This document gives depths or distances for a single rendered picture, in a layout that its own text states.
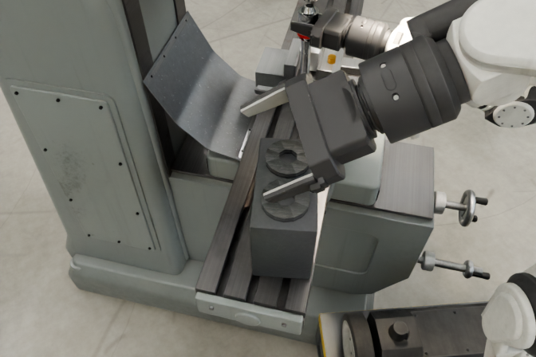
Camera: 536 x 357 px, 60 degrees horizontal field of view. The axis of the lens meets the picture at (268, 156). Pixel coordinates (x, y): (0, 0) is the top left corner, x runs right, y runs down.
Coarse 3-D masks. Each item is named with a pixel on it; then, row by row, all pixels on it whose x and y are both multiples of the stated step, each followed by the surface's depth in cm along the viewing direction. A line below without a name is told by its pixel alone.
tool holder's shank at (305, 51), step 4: (304, 40) 110; (308, 40) 110; (304, 44) 111; (308, 44) 111; (304, 48) 112; (308, 48) 112; (304, 52) 113; (308, 52) 113; (304, 56) 114; (308, 56) 114; (304, 60) 114; (308, 60) 115; (300, 64) 117; (304, 64) 115; (308, 64) 116; (300, 68) 117; (304, 68) 116; (308, 68) 117; (300, 72) 118; (304, 72) 117; (308, 72) 118
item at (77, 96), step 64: (0, 0) 100; (64, 0) 96; (128, 0) 99; (0, 64) 114; (64, 64) 109; (128, 64) 108; (64, 128) 126; (128, 128) 121; (64, 192) 150; (128, 192) 141; (128, 256) 175
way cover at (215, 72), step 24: (192, 24) 133; (168, 48) 122; (192, 48) 132; (168, 72) 121; (192, 72) 130; (216, 72) 139; (168, 96) 120; (192, 96) 128; (216, 96) 135; (240, 96) 141; (192, 120) 125; (216, 120) 132; (240, 120) 135; (216, 144) 127; (240, 144) 130
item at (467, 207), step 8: (440, 192) 144; (464, 192) 145; (472, 192) 140; (440, 200) 141; (464, 200) 146; (472, 200) 138; (480, 200) 139; (440, 208) 142; (448, 208) 144; (456, 208) 143; (464, 208) 142; (472, 208) 138; (464, 216) 143; (472, 216) 138; (464, 224) 141
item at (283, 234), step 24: (264, 144) 95; (288, 144) 93; (264, 168) 91; (288, 168) 89; (264, 192) 85; (264, 216) 84; (288, 216) 82; (312, 216) 84; (264, 240) 85; (288, 240) 84; (312, 240) 84; (264, 264) 92; (288, 264) 91; (312, 264) 91
